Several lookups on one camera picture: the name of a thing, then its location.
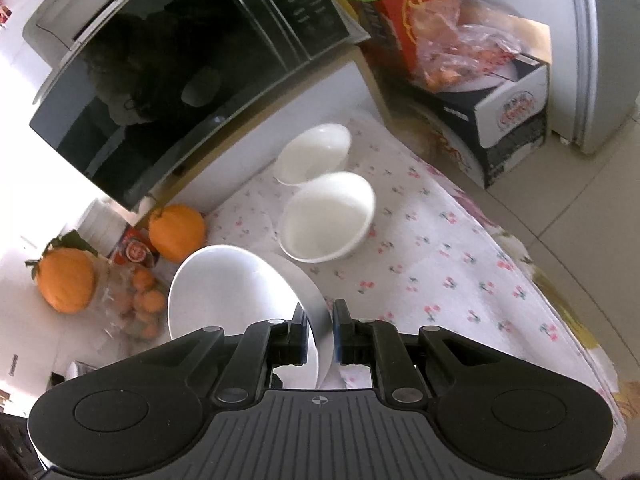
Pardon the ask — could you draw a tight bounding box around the red gift box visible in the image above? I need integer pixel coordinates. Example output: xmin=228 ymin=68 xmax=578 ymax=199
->
xmin=356 ymin=0 xmax=430 ymax=77

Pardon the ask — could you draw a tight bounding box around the white refrigerator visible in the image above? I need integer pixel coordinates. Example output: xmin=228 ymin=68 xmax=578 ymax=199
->
xmin=483 ymin=0 xmax=639 ymax=155

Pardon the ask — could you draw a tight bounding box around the black microwave oven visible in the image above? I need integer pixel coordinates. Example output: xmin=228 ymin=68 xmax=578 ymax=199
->
xmin=24 ymin=0 xmax=349 ymax=209

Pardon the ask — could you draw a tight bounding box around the cherry print tablecloth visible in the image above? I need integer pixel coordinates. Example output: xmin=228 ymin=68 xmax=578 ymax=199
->
xmin=202 ymin=109 xmax=629 ymax=441

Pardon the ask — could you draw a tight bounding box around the large orange on table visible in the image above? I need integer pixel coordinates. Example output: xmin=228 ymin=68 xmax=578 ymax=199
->
xmin=149 ymin=204 xmax=206 ymax=264

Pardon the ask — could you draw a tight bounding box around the black white cardboard box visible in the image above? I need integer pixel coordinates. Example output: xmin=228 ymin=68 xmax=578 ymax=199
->
xmin=406 ymin=16 xmax=551 ymax=188

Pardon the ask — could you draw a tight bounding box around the plastic bag of oranges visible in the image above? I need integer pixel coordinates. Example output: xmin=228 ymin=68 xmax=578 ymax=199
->
xmin=409 ymin=0 xmax=524 ymax=93

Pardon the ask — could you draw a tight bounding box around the large orange on jar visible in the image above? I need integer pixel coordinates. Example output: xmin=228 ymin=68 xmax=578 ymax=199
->
xmin=25 ymin=231 xmax=98 ymax=314

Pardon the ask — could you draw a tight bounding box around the wooden framed white stand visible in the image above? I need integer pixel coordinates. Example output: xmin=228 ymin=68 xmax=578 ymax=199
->
xmin=126 ymin=46 xmax=392 ymax=226

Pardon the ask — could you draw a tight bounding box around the white bowl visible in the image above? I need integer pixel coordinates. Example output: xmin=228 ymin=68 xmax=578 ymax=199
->
xmin=167 ymin=245 xmax=334 ymax=389
xmin=273 ymin=124 xmax=352 ymax=186
xmin=278 ymin=171 xmax=376 ymax=263

